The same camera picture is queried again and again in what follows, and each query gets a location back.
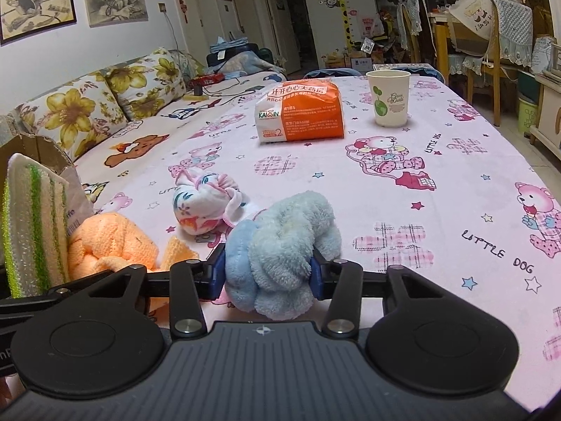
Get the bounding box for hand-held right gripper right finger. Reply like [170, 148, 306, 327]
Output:
[309, 252, 443, 338]

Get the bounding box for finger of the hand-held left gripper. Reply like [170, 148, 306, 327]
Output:
[0, 286, 75, 316]

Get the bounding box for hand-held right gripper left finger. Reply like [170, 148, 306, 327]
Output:
[55, 243, 229, 338]

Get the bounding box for blue fluffy towel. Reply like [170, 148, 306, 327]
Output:
[224, 191, 343, 320]

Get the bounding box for green striped cleaning cloth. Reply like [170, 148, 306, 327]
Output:
[0, 153, 70, 299]

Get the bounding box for cardboard box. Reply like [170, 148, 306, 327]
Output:
[0, 134, 95, 229]

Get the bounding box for white floral cloth bundle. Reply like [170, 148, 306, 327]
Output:
[172, 170, 247, 234]

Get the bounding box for orange knitted towel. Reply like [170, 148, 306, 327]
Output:
[66, 213, 200, 312]

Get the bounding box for pink cartoon printed tablecloth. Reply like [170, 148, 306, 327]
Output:
[74, 74, 561, 404]

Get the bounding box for orange and white snack bag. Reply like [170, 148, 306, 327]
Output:
[254, 80, 346, 145]

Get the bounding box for sofa with cartoon sheet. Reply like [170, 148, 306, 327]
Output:
[0, 47, 290, 185]

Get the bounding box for white paper cup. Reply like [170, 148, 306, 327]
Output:
[366, 70, 412, 129]

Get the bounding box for red box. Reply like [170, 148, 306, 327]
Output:
[188, 74, 226, 87]

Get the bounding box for large yellow floral cushion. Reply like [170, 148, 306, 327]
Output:
[18, 74, 129, 161]

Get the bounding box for small yellow floral cushion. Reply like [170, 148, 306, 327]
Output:
[105, 47, 188, 121]

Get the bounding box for pile of clothes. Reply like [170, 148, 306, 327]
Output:
[206, 37, 285, 75]

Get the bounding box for green waste bin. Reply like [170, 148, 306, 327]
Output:
[517, 96, 541, 135]

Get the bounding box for yellow height chart sticker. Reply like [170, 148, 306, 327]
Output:
[331, 0, 357, 53]

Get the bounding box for cream television cabinet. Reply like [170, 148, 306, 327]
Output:
[530, 44, 561, 159]

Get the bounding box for wooden chair with cover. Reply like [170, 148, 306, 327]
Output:
[447, 0, 533, 126]

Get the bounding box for dark framed wall picture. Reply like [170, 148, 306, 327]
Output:
[0, 0, 77, 47]

